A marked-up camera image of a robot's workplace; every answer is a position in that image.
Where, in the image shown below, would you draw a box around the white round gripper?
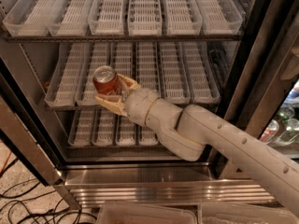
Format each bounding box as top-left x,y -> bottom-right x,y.
95,74 -> 159,126

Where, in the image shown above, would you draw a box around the red coke can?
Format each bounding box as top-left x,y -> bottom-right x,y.
93,65 -> 121,95

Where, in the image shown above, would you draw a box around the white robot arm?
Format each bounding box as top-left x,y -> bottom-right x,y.
93,73 -> 299,217

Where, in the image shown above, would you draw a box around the bottom shelf white tray three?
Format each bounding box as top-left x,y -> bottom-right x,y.
116,117 -> 135,147

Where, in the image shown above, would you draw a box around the shelf white tray three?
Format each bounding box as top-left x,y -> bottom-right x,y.
116,117 -> 135,147
88,0 -> 127,35
105,42 -> 135,106

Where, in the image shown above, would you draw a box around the bottom shelf white tray two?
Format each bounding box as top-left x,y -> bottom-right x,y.
92,110 -> 115,147

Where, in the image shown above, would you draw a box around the shelf white tray two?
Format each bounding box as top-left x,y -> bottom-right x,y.
47,0 -> 93,36
75,43 -> 109,106
92,110 -> 115,147

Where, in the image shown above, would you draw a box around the middle shelf white tray three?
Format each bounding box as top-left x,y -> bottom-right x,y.
105,42 -> 135,106

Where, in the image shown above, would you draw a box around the middle shelf white tray two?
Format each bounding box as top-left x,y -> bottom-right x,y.
75,43 -> 109,106

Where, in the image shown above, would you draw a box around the middle shelf white tray four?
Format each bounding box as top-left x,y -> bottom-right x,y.
135,43 -> 161,95

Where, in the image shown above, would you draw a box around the middle shelf white tray five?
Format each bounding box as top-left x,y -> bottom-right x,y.
159,42 -> 191,105

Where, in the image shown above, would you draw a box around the shelf white tray five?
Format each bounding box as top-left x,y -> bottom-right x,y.
159,42 -> 191,105
163,0 -> 203,35

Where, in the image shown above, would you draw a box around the bottom shelf white tray one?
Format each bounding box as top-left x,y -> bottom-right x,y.
68,110 -> 95,147

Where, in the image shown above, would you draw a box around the shelf white tray one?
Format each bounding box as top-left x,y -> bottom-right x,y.
45,43 -> 85,107
3,0 -> 55,36
68,110 -> 95,147

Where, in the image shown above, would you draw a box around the middle shelf white tray one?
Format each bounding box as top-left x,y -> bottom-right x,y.
45,43 -> 85,107

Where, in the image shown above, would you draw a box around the top shelf white tray four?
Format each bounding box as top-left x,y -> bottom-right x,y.
127,0 -> 162,35

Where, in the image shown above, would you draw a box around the top shelf white tray three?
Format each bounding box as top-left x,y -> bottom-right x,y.
88,0 -> 127,35

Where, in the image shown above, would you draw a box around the middle shelf white tray six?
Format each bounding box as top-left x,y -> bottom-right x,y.
181,42 -> 221,105

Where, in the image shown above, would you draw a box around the shelf white tray six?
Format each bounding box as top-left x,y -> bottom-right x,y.
195,0 -> 243,35
181,42 -> 221,105

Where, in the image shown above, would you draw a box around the top shelf white tray two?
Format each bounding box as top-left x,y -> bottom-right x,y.
47,0 -> 93,36

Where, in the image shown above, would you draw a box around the top shelf white tray five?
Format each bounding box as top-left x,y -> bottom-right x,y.
163,0 -> 203,35

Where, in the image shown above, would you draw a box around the open fridge door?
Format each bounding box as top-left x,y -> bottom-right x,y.
0,59 -> 81,210

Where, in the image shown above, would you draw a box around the top shelf white tray one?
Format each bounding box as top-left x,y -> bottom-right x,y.
3,0 -> 55,36

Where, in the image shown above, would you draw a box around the stainless steel fridge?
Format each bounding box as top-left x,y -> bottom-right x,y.
0,0 -> 298,208

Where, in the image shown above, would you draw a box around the top shelf white tray six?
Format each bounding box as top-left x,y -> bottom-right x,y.
195,0 -> 243,35

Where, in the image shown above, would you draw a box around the red can behind glass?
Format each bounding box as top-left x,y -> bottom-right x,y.
260,119 -> 279,143

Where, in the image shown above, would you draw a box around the clear plastic bin left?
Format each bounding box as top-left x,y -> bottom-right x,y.
95,202 -> 197,224

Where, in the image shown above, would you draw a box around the clear plastic bin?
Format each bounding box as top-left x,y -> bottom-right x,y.
198,202 -> 299,224
95,202 -> 197,224

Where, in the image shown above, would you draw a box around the clear plastic bin right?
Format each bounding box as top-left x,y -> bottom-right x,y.
198,202 -> 299,224

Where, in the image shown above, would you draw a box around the orange floor cable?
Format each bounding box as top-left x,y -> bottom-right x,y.
0,151 -> 13,175

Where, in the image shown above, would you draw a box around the black floor cables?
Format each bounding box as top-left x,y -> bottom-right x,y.
0,158 -> 97,224

